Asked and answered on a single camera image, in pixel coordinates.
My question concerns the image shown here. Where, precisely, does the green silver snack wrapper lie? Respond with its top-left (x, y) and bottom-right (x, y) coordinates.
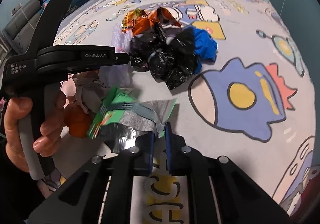
top-left (87, 87), bottom-right (176, 154)

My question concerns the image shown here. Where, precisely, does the purple foam fruit net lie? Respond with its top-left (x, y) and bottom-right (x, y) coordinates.
top-left (99, 23), bottom-right (133, 88)

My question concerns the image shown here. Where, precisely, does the person's left hand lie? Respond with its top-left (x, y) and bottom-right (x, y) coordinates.
top-left (3, 90), bottom-right (67, 173)

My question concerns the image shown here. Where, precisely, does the grey upholstered headboard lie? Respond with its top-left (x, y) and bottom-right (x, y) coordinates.
top-left (1, 0), bottom-right (47, 53)

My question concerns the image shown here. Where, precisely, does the orange peel front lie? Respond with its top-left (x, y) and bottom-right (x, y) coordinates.
top-left (63, 103), bottom-right (92, 138)

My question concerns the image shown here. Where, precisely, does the cartoon space print bedsheet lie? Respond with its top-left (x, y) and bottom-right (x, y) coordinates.
top-left (55, 0), bottom-right (319, 221)

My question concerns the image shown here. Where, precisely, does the orange snack wrapper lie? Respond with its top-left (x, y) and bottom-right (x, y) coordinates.
top-left (121, 7), bottom-right (182, 36)

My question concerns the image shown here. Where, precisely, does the wall power socket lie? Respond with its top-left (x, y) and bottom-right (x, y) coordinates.
top-left (10, 3), bottom-right (22, 16)

